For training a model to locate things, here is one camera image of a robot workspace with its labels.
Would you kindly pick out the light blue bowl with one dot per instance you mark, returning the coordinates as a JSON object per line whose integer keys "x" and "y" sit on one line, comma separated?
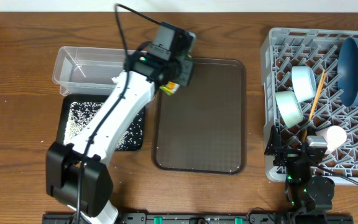
{"x": 304, "y": 83}

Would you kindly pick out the clear plastic bin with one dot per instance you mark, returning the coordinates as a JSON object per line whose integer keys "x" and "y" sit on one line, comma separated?
{"x": 87, "y": 70}

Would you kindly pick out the dark brown serving tray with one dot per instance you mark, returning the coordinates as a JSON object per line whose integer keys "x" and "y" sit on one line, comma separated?
{"x": 202, "y": 127}

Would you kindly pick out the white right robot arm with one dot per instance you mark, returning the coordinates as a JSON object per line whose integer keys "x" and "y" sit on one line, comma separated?
{"x": 311, "y": 196}

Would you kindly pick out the yellow green snack wrapper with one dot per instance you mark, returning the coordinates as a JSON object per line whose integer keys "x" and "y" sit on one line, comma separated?
{"x": 170, "y": 88}

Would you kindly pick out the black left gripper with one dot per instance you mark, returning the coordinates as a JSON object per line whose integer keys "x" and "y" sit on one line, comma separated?
{"x": 186, "y": 66}

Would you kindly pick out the mint green cup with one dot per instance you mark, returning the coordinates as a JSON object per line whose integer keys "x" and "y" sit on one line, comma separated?
{"x": 289, "y": 108}

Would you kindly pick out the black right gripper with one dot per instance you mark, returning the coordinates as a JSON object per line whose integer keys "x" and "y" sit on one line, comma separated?
{"x": 288, "y": 155}

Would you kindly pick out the wooden chopstick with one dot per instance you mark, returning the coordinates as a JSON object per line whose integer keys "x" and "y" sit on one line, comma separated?
{"x": 313, "y": 105}
{"x": 317, "y": 99}

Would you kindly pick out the white napkin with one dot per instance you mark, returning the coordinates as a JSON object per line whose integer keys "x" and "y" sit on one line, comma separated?
{"x": 115, "y": 79}

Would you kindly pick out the dark blue plate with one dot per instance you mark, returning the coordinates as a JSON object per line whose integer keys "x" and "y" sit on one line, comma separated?
{"x": 347, "y": 68}

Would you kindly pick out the white pink cup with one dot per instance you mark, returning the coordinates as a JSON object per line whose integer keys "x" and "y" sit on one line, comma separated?
{"x": 335, "y": 137}

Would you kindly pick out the grey dishwasher rack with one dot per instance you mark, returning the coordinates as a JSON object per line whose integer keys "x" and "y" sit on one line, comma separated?
{"x": 319, "y": 49}

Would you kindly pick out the black rectangular tray bin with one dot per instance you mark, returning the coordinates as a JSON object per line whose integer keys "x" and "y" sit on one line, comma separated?
{"x": 73, "y": 115}

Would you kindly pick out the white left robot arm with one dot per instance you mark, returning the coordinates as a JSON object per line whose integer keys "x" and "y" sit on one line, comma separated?
{"x": 77, "y": 173}

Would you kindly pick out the white rice pile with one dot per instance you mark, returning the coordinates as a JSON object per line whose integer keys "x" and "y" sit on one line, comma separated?
{"x": 82, "y": 118}

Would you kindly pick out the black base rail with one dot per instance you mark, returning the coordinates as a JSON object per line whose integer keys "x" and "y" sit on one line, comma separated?
{"x": 255, "y": 216}

